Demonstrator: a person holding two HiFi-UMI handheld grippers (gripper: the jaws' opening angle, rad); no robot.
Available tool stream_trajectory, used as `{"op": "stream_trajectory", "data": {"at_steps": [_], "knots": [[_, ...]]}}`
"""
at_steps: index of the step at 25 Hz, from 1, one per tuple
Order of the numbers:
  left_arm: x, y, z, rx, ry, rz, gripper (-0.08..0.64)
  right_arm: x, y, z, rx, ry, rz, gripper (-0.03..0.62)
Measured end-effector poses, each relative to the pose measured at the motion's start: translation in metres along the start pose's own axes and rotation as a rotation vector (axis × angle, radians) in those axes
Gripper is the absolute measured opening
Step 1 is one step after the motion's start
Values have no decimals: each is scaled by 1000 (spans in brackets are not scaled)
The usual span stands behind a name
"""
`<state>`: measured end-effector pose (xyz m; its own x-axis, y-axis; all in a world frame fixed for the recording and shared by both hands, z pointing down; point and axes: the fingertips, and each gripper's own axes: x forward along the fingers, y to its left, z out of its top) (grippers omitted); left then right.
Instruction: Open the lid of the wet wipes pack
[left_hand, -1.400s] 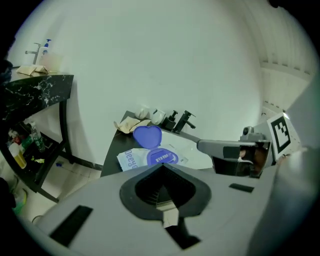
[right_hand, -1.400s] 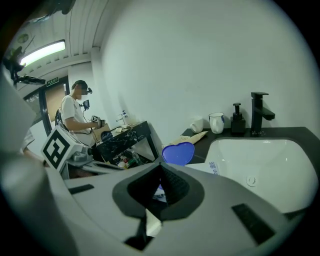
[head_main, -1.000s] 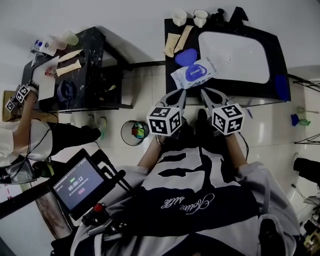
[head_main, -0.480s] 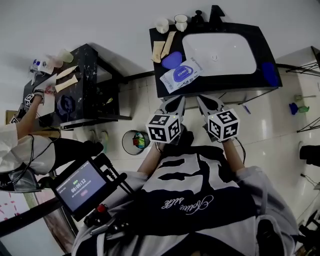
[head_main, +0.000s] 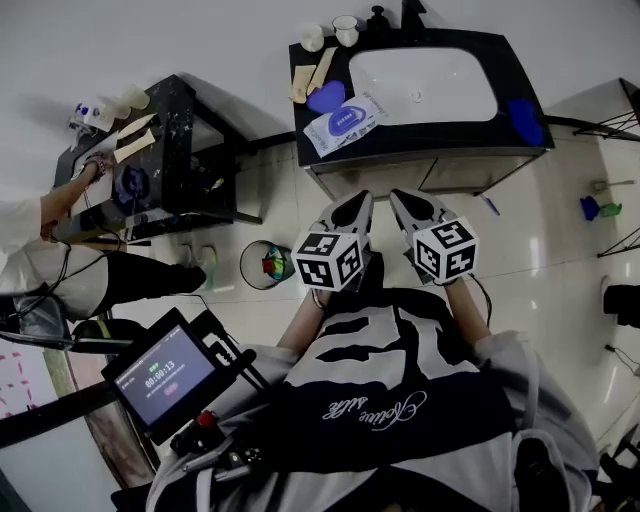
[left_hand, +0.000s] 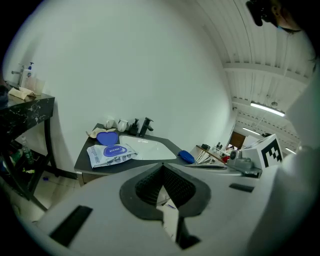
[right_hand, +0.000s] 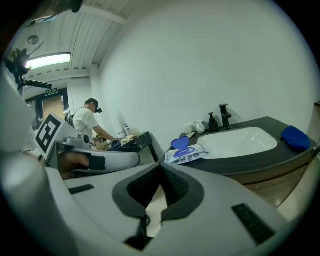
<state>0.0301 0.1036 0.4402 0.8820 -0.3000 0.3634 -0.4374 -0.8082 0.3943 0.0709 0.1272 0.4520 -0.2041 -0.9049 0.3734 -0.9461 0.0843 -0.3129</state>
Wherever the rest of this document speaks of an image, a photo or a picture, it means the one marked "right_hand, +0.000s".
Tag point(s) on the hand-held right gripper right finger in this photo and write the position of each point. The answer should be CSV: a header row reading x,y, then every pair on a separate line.
x,y
220,220

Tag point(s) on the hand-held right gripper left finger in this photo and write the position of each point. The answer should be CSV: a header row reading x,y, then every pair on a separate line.
x,y
100,205

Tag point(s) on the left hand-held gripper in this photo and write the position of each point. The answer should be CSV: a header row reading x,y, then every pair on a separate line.
x,y
50,135

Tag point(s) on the white wet wipe pack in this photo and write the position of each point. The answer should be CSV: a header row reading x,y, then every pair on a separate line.
x,y
197,152

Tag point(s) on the person's left hand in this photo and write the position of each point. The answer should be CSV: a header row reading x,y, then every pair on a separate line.
x,y
72,162

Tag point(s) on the dark blue cloth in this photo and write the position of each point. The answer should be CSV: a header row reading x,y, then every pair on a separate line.
x,y
115,145

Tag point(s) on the black marble table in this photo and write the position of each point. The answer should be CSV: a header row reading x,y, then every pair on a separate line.
x,y
140,143

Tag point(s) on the wooden vanity cabinet black top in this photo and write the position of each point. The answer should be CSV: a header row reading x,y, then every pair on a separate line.
x,y
250,165

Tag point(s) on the white sink basin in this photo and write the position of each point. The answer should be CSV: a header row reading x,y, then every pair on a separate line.
x,y
237,142

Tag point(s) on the white enamel mug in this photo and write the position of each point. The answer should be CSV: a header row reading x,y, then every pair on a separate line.
x,y
200,127

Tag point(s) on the black soap dispenser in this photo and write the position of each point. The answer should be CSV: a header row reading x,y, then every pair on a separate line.
x,y
213,125

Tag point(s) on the green exit sign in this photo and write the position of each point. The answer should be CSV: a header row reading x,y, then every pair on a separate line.
x,y
51,92

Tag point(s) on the black faucet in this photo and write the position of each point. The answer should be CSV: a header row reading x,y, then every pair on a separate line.
x,y
225,117

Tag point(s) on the bright blue cloth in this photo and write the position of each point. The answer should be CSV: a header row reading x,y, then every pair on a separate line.
x,y
295,138

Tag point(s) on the long ceiling light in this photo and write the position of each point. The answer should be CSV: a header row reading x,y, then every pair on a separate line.
x,y
50,60

